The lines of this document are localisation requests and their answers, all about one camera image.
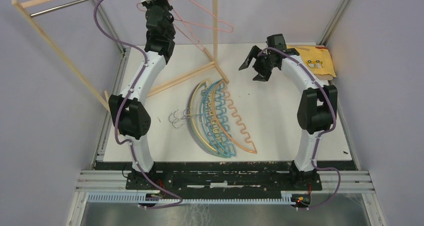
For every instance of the blue wavy plastic hanger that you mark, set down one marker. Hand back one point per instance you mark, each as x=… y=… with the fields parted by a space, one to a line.
x=218 y=125

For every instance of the purple plastic hanger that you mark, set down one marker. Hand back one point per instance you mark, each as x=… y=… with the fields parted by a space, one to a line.
x=172 y=118

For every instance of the white slotted cable duct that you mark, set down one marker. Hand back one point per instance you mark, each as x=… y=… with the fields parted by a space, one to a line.
x=146 y=198

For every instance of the pink wire hanger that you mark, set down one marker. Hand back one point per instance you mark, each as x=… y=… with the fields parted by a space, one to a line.
x=203 y=18

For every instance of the yellow plastic hanger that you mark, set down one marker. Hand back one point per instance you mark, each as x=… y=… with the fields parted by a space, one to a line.
x=194 y=132

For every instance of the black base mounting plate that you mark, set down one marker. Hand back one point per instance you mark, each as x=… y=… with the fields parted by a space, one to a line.
x=218 y=180

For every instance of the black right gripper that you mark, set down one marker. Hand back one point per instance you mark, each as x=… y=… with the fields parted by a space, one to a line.
x=264 y=74

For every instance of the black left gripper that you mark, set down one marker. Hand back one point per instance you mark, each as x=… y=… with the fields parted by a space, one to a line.
x=163 y=0

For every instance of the metal hanging rod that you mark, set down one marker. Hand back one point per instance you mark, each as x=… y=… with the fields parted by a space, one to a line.
x=60 y=7

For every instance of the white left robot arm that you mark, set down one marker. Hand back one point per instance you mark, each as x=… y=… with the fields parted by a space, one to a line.
x=130 y=118

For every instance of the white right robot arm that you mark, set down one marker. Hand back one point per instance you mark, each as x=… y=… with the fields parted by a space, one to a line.
x=317 y=110

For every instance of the teal plastic hanger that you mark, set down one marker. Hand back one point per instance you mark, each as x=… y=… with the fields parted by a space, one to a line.
x=208 y=131

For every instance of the wooden clothes rack frame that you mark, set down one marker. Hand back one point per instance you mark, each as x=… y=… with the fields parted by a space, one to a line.
x=22 y=8

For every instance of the yellow printed folded cloth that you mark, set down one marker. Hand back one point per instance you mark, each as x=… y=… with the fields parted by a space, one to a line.
x=318 y=60

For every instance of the orange wavy plastic hanger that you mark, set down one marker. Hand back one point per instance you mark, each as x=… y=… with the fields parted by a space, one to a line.
x=239 y=134

